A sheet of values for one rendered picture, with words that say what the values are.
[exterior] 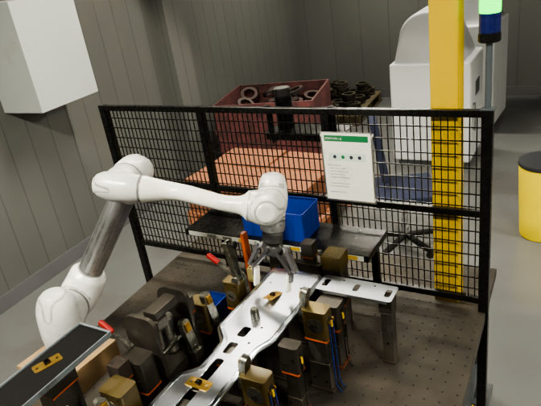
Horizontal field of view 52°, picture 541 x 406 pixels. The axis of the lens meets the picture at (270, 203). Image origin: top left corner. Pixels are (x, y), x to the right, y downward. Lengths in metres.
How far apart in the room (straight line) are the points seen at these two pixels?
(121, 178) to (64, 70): 2.38
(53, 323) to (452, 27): 1.80
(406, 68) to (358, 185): 3.19
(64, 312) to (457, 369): 1.48
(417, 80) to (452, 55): 3.34
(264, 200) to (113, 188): 0.58
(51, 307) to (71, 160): 2.71
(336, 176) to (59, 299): 1.20
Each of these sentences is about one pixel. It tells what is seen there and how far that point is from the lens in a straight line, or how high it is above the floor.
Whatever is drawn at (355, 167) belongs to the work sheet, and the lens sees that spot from 2.30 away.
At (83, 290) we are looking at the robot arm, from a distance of 2.44.
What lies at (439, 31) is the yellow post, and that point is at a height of 1.82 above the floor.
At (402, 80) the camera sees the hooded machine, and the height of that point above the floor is 0.85.
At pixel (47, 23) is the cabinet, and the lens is 4.30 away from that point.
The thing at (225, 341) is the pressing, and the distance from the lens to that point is 1.92.
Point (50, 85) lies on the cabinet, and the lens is 4.25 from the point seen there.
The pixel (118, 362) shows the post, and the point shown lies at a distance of 1.81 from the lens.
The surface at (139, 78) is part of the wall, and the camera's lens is 5.52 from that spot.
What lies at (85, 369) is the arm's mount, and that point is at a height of 0.79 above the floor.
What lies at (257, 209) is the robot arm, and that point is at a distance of 1.74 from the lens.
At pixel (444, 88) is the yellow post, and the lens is 2.13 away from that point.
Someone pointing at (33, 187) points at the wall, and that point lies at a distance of 4.67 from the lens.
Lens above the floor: 2.17
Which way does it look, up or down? 25 degrees down
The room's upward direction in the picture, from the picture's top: 9 degrees counter-clockwise
